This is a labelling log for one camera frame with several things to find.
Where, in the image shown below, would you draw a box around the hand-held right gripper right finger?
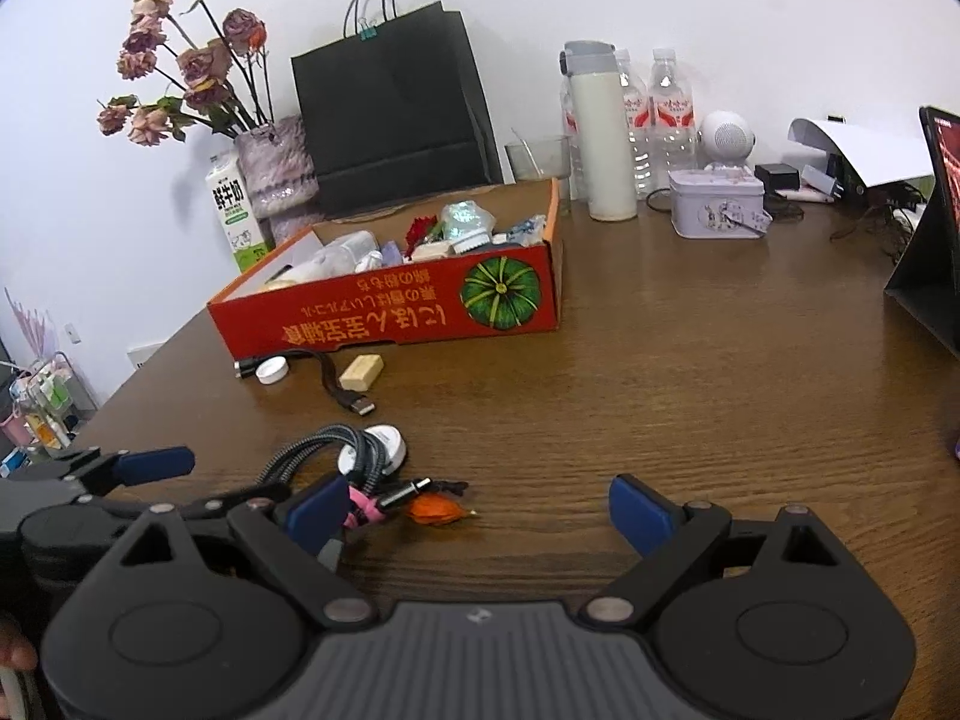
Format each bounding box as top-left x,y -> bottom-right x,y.
577,474 -> 845,627

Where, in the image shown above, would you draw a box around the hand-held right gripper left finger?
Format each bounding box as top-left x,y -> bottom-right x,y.
120,471 -> 376,627

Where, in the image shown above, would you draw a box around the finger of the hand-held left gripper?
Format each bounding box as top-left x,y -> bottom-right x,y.
56,448 -> 196,496

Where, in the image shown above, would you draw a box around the grey braided cable bundle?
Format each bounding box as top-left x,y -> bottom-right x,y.
255,424 -> 470,526

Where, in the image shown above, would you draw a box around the orange cardboard box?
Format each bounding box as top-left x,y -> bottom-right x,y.
206,178 -> 563,359

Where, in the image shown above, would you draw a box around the wooden desktop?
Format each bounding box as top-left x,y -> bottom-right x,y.
45,191 -> 960,720

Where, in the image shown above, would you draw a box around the person's left hand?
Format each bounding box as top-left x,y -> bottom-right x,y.
0,611 -> 38,674

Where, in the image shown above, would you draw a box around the white round charger puck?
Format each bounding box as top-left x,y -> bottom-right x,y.
337,426 -> 408,475

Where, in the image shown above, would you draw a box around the orange dried lantern fruit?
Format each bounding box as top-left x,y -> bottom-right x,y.
405,493 -> 481,524

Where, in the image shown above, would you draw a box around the white storage rack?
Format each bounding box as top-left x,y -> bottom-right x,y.
0,289 -> 98,477

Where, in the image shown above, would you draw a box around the beige eraser block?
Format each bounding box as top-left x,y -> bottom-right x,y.
339,354 -> 385,391

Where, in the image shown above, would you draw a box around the white plastic bottle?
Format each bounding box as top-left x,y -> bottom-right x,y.
300,231 -> 380,278

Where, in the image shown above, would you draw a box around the green white milk carton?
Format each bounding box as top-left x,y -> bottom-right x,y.
205,150 -> 272,275

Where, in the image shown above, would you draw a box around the pale printed tin box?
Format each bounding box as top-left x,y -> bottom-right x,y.
667,167 -> 773,239

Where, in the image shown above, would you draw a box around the crumpled clear plastic ball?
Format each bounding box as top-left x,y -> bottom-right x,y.
441,199 -> 496,241

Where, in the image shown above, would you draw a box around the purple marbled vase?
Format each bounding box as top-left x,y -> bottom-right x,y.
234,116 -> 320,245

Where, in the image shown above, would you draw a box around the black charger adapter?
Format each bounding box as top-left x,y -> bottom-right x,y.
754,163 -> 802,194

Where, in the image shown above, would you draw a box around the clear glass cup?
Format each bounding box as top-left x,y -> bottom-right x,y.
505,133 -> 572,182

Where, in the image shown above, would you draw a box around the clear plastic water bottle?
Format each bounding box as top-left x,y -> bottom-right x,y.
646,49 -> 698,177
559,51 -> 578,200
613,49 -> 655,200

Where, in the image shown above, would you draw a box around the white thermos bottle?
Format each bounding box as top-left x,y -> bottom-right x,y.
562,40 -> 640,223

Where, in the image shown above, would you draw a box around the white charger plug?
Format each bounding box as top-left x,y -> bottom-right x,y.
799,165 -> 848,202

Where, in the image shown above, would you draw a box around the white round speaker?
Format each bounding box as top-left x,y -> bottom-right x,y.
696,111 -> 757,170

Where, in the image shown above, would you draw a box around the tablet with dark case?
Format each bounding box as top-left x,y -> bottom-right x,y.
883,106 -> 960,357

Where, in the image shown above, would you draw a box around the black paper bag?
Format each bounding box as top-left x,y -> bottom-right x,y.
291,0 -> 505,220

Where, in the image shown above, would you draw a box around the dried pink roses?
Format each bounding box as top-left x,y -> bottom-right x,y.
96,0 -> 271,147

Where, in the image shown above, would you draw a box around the white paper sheet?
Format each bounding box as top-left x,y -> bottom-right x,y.
787,116 -> 935,188

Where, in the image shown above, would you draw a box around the pink cable tie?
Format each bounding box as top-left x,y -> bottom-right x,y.
341,486 -> 383,530

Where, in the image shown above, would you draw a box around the black usb cable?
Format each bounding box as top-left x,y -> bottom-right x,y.
235,351 -> 378,417

